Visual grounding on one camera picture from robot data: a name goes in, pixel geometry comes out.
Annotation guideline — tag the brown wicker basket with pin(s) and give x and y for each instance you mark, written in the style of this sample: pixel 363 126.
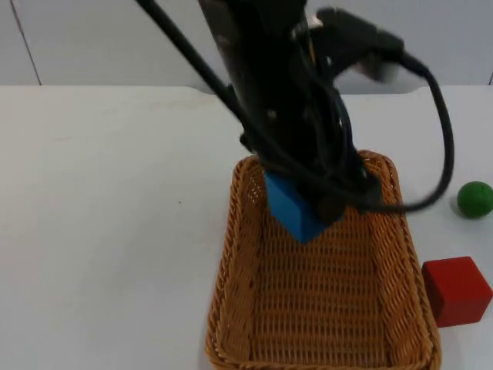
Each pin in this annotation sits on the brown wicker basket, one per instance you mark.
pixel 319 300

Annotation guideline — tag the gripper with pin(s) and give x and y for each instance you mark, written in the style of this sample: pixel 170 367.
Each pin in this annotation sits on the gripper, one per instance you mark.
pixel 285 131

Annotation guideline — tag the red cube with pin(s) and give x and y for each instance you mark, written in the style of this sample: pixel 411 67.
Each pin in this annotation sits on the red cube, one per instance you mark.
pixel 456 293

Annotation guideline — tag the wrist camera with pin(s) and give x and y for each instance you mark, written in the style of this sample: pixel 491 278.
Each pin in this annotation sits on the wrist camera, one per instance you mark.
pixel 348 34

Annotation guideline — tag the blue triangular block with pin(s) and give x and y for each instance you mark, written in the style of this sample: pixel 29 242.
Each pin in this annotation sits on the blue triangular block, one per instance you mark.
pixel 289 208

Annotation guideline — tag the green ball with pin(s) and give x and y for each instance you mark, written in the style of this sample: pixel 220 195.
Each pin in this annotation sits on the green ball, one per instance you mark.
pixel 475 200

